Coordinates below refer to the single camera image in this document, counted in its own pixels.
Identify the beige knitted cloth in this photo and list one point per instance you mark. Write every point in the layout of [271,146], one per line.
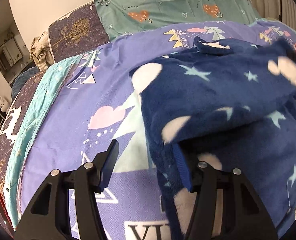
[40,52]

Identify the green heart-print sheet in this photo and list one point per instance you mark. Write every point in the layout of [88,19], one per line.
[126,17]

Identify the turquoise quilt edge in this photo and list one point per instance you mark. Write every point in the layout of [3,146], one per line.
[44,96]

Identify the dark purple tree-print pillow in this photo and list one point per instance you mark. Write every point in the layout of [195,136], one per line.
[76,32]

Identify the navy fleece star garment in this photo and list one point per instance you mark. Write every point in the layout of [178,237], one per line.
[230,104]

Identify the purple printed blanket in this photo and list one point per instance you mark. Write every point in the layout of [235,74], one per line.
[88,100]

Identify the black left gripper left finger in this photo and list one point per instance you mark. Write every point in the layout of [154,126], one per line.
[47,214]

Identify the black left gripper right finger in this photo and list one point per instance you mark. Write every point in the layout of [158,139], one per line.
[226,206]

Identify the dark purple deer-print bedding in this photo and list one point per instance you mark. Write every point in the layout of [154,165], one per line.
[8,133]

